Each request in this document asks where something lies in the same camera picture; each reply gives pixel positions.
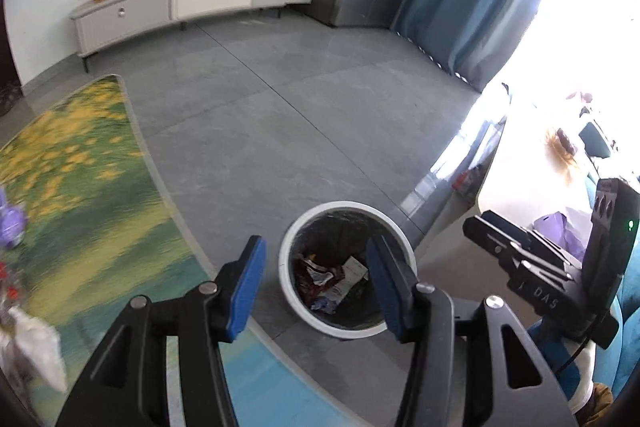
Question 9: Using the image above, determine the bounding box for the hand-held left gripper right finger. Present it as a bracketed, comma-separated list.
[365, 234, 581, 427]

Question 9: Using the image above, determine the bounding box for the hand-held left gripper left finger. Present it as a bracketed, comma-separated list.
[55, 234, 268, 427]

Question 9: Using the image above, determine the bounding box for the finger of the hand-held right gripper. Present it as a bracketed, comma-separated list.
[462, 208, 539, 259]
[510, 231, 584, 281]

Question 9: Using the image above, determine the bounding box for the white round trash bin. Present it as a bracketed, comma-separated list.
[278, 202, 418, 340]

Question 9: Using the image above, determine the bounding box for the person's right forearm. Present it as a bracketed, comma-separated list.
[527, 321, 615, 415]

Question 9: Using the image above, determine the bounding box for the purple plastic bag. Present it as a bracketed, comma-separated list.
[532, 211, 593, 260]

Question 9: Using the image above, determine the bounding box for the white paper scrap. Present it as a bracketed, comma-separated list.
[332, 256, 372, 305]

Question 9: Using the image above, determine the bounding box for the crumpled red wrapper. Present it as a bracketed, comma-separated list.
[297, 256, 347, 310]

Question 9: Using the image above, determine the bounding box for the black bin liner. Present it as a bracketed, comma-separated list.
[289, 209, 408, 330]

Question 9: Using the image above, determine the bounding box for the brown fuzzy item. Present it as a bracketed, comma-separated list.
[544, 128, 582, 186]

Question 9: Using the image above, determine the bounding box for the yellow green floral rug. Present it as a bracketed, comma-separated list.
[0, 74, 381, 427]

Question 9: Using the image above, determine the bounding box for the white crumpled plastic bag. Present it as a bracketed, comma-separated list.
[0, 307, 68, 393]

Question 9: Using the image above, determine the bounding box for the purple packet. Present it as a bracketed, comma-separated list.
[0, 187, 28, 250]

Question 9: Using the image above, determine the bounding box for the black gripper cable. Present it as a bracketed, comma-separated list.
[554, 336, 597, 379]

